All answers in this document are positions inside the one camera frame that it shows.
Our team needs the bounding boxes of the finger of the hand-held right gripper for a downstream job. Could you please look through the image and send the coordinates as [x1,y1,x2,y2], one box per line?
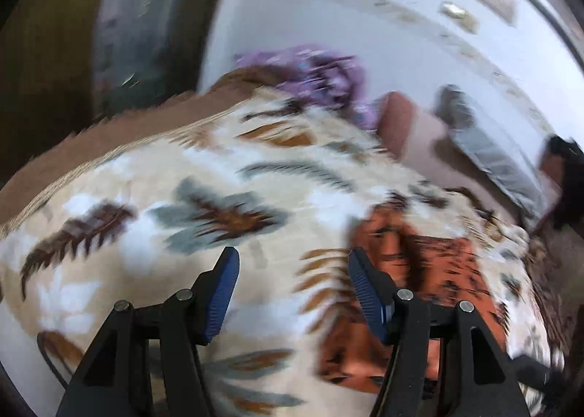
[513,353,566,399]

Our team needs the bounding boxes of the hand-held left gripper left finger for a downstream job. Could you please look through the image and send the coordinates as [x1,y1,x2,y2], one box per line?
[55,247,241,417]

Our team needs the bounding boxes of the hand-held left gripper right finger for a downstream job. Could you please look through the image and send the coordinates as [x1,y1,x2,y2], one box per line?
[348,248,532,417]

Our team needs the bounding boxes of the orange patterned garment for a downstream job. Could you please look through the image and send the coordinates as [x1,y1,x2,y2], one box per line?
[319,204,509,395]

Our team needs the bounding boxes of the dark brown cloth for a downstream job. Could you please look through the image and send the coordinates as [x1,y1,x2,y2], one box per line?
[525,225,584,354]

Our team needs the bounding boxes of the leaf print blanket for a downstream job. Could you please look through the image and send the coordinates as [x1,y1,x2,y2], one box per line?
[0,88,566,417]

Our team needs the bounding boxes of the pink bed sheet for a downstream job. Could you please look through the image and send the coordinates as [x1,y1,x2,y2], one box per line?
[376,91,548,226]

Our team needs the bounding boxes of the grey pillow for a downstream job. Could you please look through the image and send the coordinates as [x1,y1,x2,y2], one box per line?
[433,85,553,230]

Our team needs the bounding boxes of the black cloth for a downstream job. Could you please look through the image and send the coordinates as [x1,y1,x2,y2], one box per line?
[545,134,584,230]

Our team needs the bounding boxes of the brown bed sheet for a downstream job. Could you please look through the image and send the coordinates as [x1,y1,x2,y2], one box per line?
[0,68,284,226]

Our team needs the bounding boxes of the purple cloth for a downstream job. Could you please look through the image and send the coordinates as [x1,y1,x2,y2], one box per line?
[235,45,379,130]

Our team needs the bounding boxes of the grey patterned curtain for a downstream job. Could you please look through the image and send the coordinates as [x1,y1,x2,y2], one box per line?
[93,0,238,116]

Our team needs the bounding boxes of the black cable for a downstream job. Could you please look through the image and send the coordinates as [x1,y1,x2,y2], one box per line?
[36,330,74,393]

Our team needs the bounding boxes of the small tan wall sticker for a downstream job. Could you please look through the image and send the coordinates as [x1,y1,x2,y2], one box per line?
[439,1,480,32]

